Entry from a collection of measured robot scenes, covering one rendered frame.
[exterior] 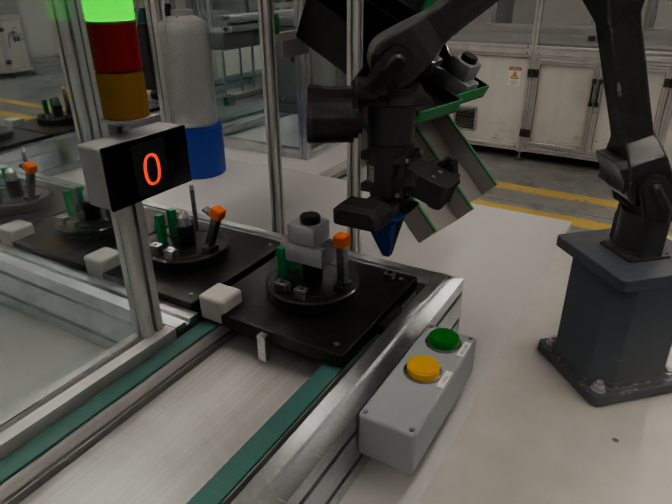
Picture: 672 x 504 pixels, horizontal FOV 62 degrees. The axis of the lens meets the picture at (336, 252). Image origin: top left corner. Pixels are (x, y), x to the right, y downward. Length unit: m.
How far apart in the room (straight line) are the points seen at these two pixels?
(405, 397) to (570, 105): 4.27
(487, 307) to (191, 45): 1.06
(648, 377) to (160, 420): 0.66
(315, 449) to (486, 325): 0.48
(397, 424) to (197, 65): 1.24
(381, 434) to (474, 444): 0.17
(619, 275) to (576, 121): 4.09
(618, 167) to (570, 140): 4.11
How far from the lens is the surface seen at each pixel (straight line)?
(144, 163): 0.68
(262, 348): 0.78
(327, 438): 0.63
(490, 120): 5.00
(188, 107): 1.68
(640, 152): 0.78
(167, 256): 0.95
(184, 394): 0.77
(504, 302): 1.08
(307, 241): 0.79
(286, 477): 0.59
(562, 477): 0.77
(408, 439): 0.64
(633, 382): 0.91
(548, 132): 4.90
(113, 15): 0.66
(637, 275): 0.80
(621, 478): 0.80
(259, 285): 0.88
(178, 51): 1.66
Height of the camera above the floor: 1.40
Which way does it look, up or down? 26 degrees down
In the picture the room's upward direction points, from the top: 1 degrees counter-clockwise
